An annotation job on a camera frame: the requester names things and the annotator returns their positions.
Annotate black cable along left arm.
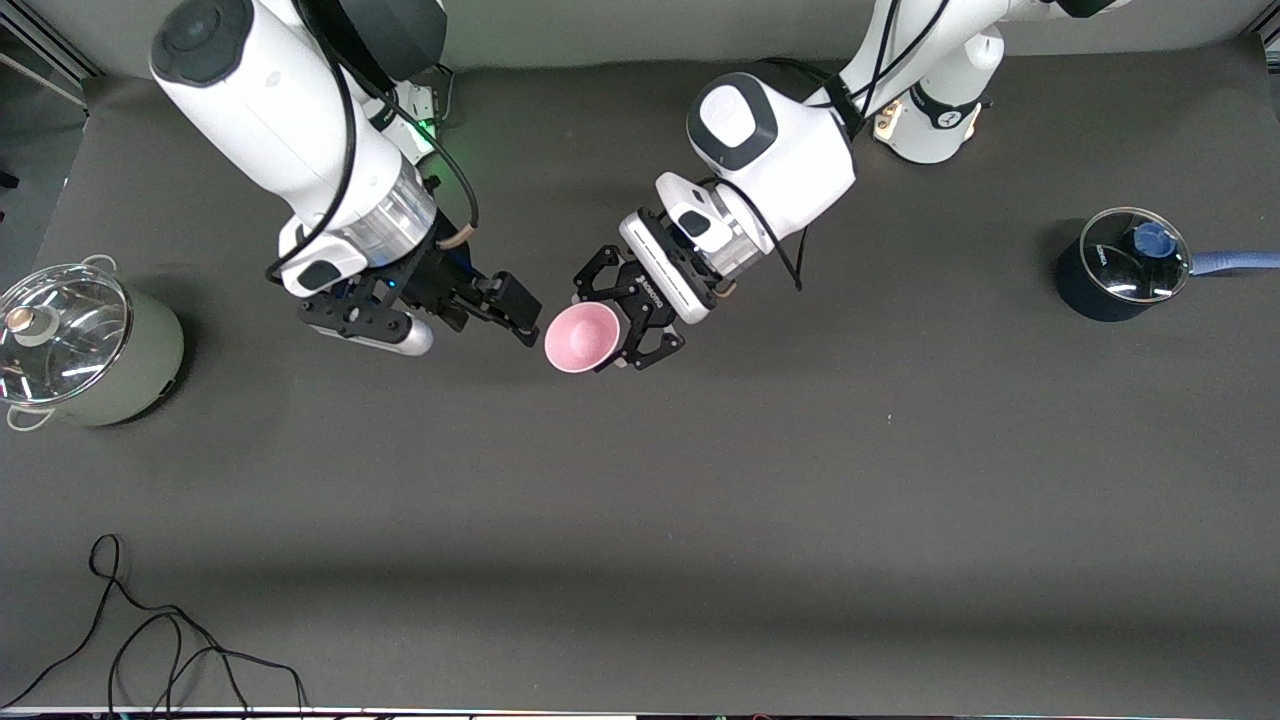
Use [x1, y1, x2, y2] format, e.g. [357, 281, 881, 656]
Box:
[700, 0, 961, 293]

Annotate black cables at right arm base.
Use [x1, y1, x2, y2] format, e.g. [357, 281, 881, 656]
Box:
[428, 62, 457, 127]

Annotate black cable along right arm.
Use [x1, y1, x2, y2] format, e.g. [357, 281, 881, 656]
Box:
[265, 0, 481, 286]

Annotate aluminium frame rail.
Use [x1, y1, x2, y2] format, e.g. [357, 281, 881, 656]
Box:
[0, 0, 101, 113]

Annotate black cables at left arm base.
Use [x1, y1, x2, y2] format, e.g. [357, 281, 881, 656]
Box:
[757, 55, 851, 101]

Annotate glass lid with blue knob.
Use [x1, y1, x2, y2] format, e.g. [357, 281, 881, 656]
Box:
[1080, 207, 1191, 303]

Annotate dark blue saucepan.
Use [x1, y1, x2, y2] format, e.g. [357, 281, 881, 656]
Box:
[1055, 207, 1280, 323]

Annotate black cables at arm base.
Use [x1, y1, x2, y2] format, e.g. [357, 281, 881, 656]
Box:
[757, 55, 851, 101]
[428, 62, 457, 127]

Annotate pink plastic cup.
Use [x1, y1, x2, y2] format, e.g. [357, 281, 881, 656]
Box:
[543, 302, 623, 375]

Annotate glass lid with beige knob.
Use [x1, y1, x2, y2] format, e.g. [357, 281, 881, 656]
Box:
[0, 262, 133, 406]

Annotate loose black cable on table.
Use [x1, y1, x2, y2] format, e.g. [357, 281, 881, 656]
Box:
[0, 533, 308, 717]

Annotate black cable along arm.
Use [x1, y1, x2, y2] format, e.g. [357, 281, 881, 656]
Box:
[700, 0, 961, 293]
[265, 0, 481, 286]

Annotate pale green cooking pot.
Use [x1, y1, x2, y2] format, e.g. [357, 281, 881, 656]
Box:
[0, 255, 187, 433]

